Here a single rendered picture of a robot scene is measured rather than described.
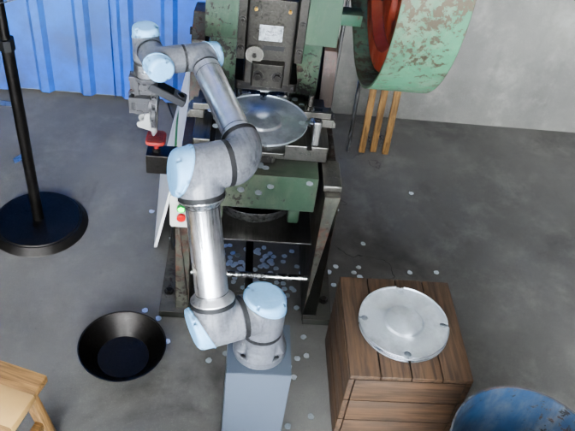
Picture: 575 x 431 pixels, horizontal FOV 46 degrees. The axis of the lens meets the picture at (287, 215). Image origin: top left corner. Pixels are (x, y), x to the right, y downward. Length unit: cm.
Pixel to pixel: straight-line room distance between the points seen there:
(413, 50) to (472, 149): 196
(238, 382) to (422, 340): 61
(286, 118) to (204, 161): 70
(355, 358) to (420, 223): 118
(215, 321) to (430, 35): 90
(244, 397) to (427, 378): 55
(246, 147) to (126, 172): 166
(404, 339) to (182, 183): 94
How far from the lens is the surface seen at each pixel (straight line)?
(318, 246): 235
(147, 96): 206
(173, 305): 261
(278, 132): 218
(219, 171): 160
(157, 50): 189
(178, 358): 250
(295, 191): 226
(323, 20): 205
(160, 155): 218
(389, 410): 226
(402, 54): 184
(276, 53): 215
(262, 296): 179
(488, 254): 313
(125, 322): 256
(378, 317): 222
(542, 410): 212
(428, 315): 227
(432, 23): 178
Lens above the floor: 202
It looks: 42 degrees down
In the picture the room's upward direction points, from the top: 8 degrees clockwise
